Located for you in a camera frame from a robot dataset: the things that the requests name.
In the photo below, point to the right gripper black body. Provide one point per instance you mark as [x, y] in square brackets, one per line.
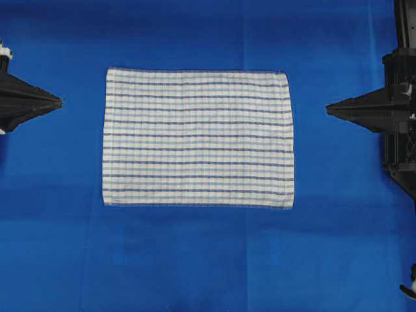
[400, 85]

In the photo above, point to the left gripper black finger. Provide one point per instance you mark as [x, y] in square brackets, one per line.
[9, 123]
[14, 88]

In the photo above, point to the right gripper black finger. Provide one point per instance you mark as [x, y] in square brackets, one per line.
[377, 98]
[377, 123]

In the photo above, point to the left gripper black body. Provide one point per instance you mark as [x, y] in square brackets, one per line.
[6, 57]

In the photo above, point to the blue striped white towel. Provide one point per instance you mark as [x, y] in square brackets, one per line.
[198, 137]

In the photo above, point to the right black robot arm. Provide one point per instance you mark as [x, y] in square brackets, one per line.
[405, 29]

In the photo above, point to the blue table cloth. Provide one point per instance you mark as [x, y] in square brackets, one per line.
[346, 245]

